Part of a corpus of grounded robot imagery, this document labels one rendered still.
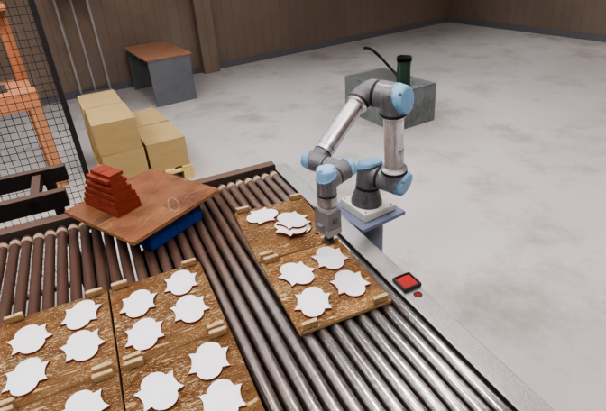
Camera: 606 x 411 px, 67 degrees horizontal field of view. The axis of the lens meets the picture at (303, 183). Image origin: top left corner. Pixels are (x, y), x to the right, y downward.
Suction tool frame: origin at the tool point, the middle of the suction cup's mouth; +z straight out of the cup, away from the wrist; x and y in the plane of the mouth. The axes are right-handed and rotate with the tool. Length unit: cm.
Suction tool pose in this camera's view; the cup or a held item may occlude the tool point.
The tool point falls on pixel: (328, 241)
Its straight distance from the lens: 179.9
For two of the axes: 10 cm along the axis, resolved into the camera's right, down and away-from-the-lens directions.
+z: 0.6, 8.8, 4.7
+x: 8.1, -3.2, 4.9
